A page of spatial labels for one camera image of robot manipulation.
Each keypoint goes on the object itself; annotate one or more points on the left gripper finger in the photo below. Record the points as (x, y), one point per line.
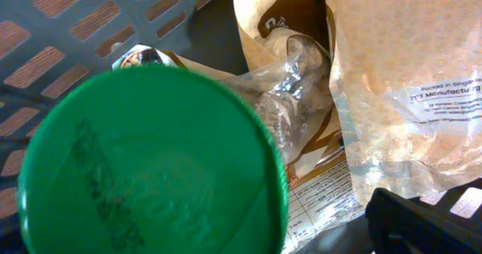
(399, 225)

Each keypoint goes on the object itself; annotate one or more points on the beige paper bag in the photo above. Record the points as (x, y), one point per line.
(406, 81)

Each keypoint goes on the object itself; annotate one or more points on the grey plastic shopping basket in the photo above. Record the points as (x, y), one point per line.
(51, 47)

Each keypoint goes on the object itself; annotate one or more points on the green round lid jar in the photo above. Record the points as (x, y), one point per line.
(152, 159)

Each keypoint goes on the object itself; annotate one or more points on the clear brown snack bag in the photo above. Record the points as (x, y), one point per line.
(287, 51)

